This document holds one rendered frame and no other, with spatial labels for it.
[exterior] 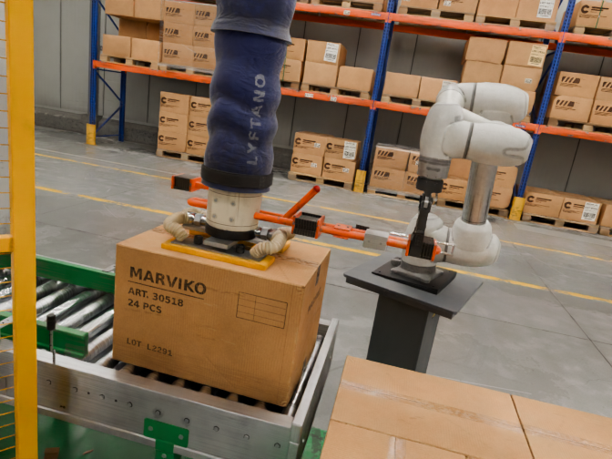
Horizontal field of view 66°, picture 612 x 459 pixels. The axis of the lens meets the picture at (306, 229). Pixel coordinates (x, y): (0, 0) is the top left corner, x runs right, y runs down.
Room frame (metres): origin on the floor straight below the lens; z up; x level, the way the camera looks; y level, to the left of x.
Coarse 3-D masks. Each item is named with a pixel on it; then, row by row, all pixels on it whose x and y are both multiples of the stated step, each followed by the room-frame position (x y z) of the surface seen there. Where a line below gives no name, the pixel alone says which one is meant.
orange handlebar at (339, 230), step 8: (200, 184) 1.76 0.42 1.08; (192, 200) 1.47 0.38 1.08; (200, 200) 1.51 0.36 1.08; (200, 208) 1.47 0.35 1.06; (256, 216) 1.43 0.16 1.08; (264, 216) 1.42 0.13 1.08; (272, 216) 1.42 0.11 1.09; (280, 216) 1.45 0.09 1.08; (288, 224) 1.41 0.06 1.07; (328, 224) 1.43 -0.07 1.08; (336, 224) 1.42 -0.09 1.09; (328, 232) 1.38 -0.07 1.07; (336, 232) 1.38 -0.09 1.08; (344, 232) 1.37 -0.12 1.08; (352, 232) 1.37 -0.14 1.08; (360, 232) 1.40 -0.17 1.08; (392, 240) 1.35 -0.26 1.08; (400, 240) 1.35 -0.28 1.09; (400, 248) 1.35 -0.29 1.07; (440, 248) 1.34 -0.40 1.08
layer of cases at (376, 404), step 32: (352, 384) 1.41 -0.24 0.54; (384, 384) 1.44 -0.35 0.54; (416, 384) 1.47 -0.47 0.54; (448, 384) 1.50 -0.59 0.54; (352, 416) 1.24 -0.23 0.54; (384, 416) 1.26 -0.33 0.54; (416, 416) 1.29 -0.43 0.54; (448, 416) 1.31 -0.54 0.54; (480, 416) 1.34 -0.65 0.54; (512, 416) 1.36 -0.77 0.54; (544, 416) 1.39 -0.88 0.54; (576, 416) 1.42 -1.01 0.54; (352, 448) 1.10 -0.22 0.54; (384, 448) 1.12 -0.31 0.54; (416, 448) 1.14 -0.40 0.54; (448, 448) 1.16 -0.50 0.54; (480, 448) 1.18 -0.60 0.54; (512, 448) 1.20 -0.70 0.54; (544, 448) 1.22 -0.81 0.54; (576, 448) 1.25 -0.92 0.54; (608, 448) 1.27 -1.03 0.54
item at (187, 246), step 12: (168, 240) 1.39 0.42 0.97; (192, 240) 1.41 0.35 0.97; (192, 252) 1.34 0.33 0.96; (204, 252) 1.34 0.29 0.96; (216, 252) 1.34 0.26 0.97; (228, 252) 1.35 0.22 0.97; (240, 252) 1.35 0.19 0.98; (240, 264) 1.31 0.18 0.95; (252, 264) 1.31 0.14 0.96; (264, 264) 1.31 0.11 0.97
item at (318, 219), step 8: (296, 216) 1.40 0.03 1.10; (304, 216) 1.45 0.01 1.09; (312, 216) 1.46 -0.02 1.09; (320, 216) 1.46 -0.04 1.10; (296, 224) 1.39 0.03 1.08; (304, 224) 1.38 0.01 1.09; (312, 224) 1.37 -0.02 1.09; (320, 224) 1.39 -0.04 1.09; (296, 232) 1.38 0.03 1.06; (304, 232) 1.38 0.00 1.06; (312, 232) 1.37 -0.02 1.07; (320, 232) 1.41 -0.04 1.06
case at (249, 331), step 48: (144, 240) 1.41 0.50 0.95; (288, 240) 1.64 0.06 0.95; (144, 288) 1.33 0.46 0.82; (192, 288) 1.29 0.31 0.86; (240, 288) 1.27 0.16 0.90; (288, 288) 1.24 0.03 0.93; (144, 336) 1.32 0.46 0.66; (192, 336) 1.29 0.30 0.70; (240, 336) 1.26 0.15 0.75; (288, 336) 1.23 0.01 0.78; (240, 384) 1.26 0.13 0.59; (288, 384) 1.23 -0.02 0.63
